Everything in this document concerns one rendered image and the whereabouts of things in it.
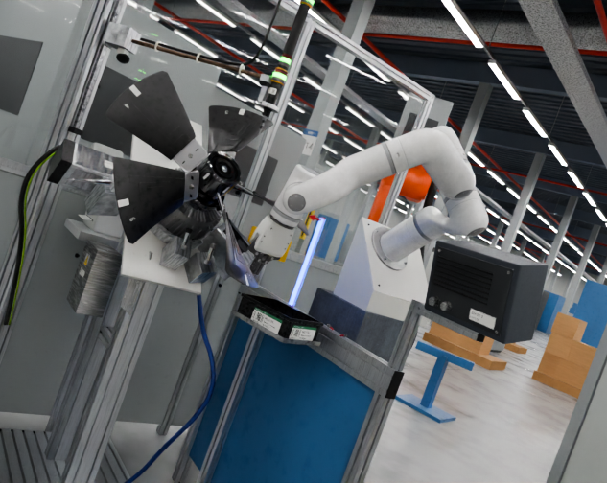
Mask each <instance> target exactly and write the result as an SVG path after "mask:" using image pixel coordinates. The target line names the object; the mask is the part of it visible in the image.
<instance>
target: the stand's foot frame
mask: <svg viewBox="0 0 607 483"><path fill-rule="evenodd" d="M51 433H52V432H47V431H31V430H16V429H0V483H59V481H60V479H61V476H62V473H63V471H64V468H65V465H66V462H67V459H65V462H64V460H55V463H54V461H53V459H52V460H46V455H45V453H44V451H45V449H46V447H47V444H48V441H49V438H50V436H51ZM129 479H130V476H129V474H128V471H127V469H126V467H125V465H124V463H123V462H122V460H121V458H120V456H119V454H118V452H117V450H116V448H115V447H114V445H113V443H112V441H111V439H110V437H109V440H108V443H107V446H106V449H105V453H104V456H103V459H102V462H101V464H100V467H99V469H98V472H97V475H96V477H95V480H94V483H125V482H126V481H127V480H129Z"/></svg>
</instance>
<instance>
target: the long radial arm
mask: <svg viewBox="0 0 607 483"><path fill-rule="evenodd" d="M114 159H115V157H114V156H111V155H108V154H106V153H103V152H100V151H97V150H95V149H91V148H88V147H86V146H83V145H80V144H76V145H75V151H74V157H73V163H72V165H71V166H70V168H69V169H68V170H67V172H66V173H65V175H64V176H63V177H62V179H61V180H60V182H59V183H58V184H59V185H61V186H64V187H68V188H71V189H74V190H77V191H80V192H83V193H87V194H90V192H91V191H92V190H93V189H94V187H95V186H96V185H97V184H93V182H82V181H77V180H66V179H65V178H74V179H90V180H93V179H94V178H96V179H102V177H108V178H110V177H111V176H112V175H113V160H114Z"/></svg>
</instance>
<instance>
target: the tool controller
mask: <svg viewBox="0 0 607 483"><path fill-rule="evenodd" d="M548 267H549V266H548V265H547V264H544V263H540V262H537V261H533V260H530V259H527V258H524V257H520V256H517V255H513V254H510V253H506V252H503V251H500V250H497V249H493V248H490V247H486V246H483V245H479V244H476V243H472V242H469V241H445V240H438V241H436V244H435V249H434V254H433V259H432V269H431V275H430V280H429V285H428V291H427V296H426V302H425V309H426V310H428V311H431V312H433V313H436V314H438V315H440V316H442V317H444V318H447V319H449V320H451V321H453V322H456V323H457V324H459V325H461V326H464V327H466V328H468V329H470V330H473V331H475V332H477V333H479V334H483V335H485V336H487V337H489V338H492V339H494V340H496V341H498V342H500V343H502V344H509V343H516V342H523V341H529V340H532V338H533V334H534V329H535V325H536V320H537V316H538V311H539V307H540V303H541V298H542V294H543V289H544V285H545V280H546V276H547V272H548Z"/></svg>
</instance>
